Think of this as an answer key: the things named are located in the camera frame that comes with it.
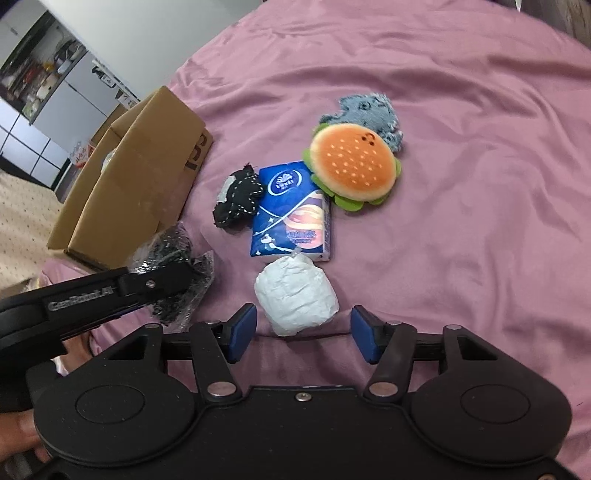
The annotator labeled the white kitchen base cabinet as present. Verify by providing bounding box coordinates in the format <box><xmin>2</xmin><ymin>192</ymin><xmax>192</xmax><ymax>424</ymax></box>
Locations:
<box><xmin>30</xmin><ymin>51</ymin><xmax>141</xmax><ymax>155</ymax></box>

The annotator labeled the black item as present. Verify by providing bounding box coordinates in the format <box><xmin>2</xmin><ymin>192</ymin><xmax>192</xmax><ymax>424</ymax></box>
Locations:
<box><xmin>129</xmin><ymin>220</ymin><xmax>215</xmax><ymax>334</ymax></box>

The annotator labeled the blue tissue pack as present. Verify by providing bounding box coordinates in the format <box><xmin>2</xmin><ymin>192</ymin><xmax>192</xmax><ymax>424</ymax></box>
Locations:
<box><xmin>249</xmin><ymin>160</ymin><xmax>334</xmax><ymax>262</ymax></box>

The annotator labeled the black stitched stuffed toy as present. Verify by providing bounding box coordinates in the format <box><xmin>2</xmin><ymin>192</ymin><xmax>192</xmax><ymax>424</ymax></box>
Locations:
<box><xmin>211</xmin><ymin>161</ymin><xmax>265</xmax><ymax>228</ymax></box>

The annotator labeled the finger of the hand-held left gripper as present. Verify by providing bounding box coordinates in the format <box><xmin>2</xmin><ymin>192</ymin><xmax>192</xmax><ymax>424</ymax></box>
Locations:
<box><xmin>115</xmin><ymin>263</ymin><xmax>195</xmax><ymax>301</ymax></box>
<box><xmin>60</xmin><ymin>298</ymin><xmax>158</xmax><ymax>342</ymax></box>

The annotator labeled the brown cardboard box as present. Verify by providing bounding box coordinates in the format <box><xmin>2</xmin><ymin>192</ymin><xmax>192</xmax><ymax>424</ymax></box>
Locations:
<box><xmin>47</xmin><ymin>85</ymin><xmax>214</xmax><ymax>273</ymax></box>

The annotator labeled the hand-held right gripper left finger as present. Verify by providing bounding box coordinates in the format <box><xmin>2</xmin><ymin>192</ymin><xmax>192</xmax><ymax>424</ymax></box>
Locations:
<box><xmin>99</xmin><ymin>303</ymin><xmax>258</xmax><ymax>400</ymax></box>

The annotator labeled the person's left hand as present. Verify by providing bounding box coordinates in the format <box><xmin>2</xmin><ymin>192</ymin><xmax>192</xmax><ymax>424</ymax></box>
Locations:
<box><xmin>0</xmin><ymin>408</ymin><xmax>51</xmax><ymax>463</ymax></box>

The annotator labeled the hamburger plush toy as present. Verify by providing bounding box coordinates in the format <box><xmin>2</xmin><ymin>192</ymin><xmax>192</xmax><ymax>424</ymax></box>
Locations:
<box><xmin>302</xmin><ymin>122</ymin><xmax>402</xmax><ymax>214</ymax></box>

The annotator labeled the pink bed sheet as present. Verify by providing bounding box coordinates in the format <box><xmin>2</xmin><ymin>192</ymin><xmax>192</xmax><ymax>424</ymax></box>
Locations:
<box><xmin>37</xmin><ymin>0</ymin><xmax>591</xmax><ymax>416</ymax></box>

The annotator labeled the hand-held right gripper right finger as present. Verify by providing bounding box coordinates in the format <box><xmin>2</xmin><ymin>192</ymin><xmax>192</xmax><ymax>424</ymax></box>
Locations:
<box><xmin>350</xmin><ymin>305</ymin><xmax>502</xmax><ymax>402</ymax></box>

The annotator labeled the black-framed glass door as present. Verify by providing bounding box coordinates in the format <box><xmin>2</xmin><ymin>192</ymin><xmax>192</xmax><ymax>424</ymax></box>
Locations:
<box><xmin>0</xmin><ymin>98</ymin><xmax>72</xmax><ymax>190</ymax></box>

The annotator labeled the white roll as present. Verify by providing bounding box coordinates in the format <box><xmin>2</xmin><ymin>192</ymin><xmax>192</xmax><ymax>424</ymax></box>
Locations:
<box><xmin>254</xmin><ymin>249</ymin><xmax>340</xmax><ymax>337</ymax></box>

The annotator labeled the red and white bottle pack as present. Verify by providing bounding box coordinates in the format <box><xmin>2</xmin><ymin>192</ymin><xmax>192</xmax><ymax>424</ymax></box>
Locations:
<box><xmin>69</xmin><ymin>141</ymin><xmax>96</xmax><ymax>169</ymax></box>

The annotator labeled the grey-blue fuzzy plush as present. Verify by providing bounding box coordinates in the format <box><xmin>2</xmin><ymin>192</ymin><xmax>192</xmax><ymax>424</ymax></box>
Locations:
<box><xmin>318</xmin><ymin>92</ymin><xmax>406</xmax><ymax>153</ymax></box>

